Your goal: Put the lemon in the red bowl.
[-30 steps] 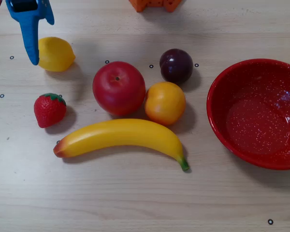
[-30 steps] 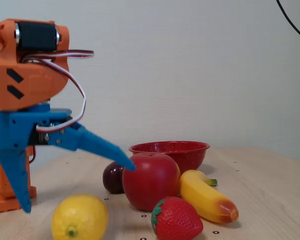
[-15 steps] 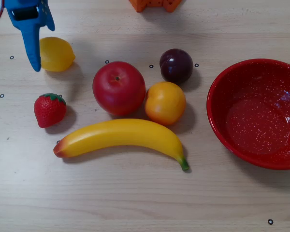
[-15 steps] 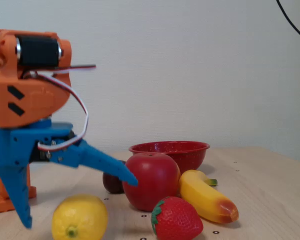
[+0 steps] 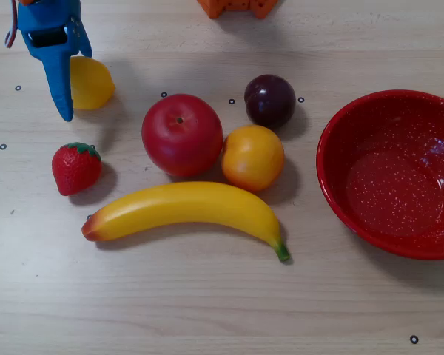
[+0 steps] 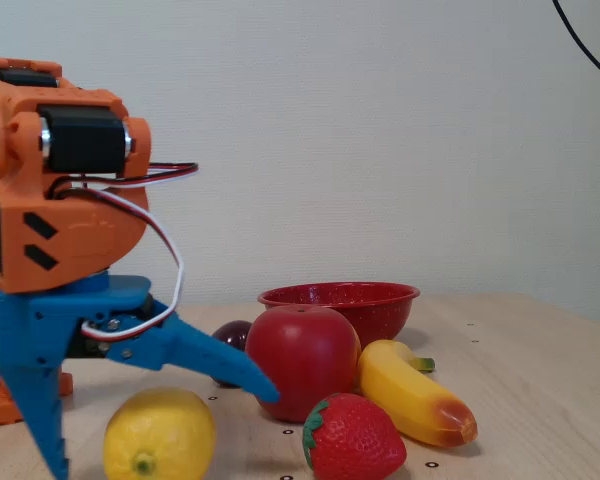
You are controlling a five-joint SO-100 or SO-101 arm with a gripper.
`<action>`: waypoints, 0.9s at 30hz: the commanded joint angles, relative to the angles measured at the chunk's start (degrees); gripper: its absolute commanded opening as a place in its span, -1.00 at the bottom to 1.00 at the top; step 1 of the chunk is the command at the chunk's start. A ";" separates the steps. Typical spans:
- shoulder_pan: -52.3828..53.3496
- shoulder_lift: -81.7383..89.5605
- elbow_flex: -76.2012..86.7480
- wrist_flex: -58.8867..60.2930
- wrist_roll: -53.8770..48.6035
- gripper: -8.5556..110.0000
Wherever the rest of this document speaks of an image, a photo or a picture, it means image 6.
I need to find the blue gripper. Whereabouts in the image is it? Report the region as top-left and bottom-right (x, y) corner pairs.
(0, 273), (155, 480)

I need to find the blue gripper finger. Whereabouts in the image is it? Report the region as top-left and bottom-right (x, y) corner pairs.
(103, 308), (282, 405)

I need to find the yellow plastic lemon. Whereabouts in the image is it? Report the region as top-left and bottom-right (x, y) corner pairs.
(102, 387), (218, 480)

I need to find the orange robot base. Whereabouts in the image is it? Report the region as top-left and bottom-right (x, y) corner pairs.
(0, 367), (75, 431)

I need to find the red speckled bowl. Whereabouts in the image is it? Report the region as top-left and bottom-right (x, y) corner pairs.
(257, 281), (422, 352)

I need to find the dark purple plastic plum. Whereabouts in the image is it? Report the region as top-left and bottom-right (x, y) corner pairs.
(210, 319), (254, 389)

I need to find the red plastic apple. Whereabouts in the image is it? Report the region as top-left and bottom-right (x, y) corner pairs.
(244, 304), (363, 424)

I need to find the orange plastic apricot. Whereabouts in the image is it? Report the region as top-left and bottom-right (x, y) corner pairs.
(351, 337), (364, 394)

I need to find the red plastic strawberry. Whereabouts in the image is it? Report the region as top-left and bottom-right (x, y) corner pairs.
(302, 392), (408, 480)

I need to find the yellow plastic banana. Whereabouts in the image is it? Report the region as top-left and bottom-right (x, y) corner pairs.
(357, 339), (479, 449)

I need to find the red white black servo cable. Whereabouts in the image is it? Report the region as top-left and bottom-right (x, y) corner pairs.
(47, 162), (200, 344)

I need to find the thin black hanging cable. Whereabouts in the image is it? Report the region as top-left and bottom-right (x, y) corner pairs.
(551, 0), (600, 87)

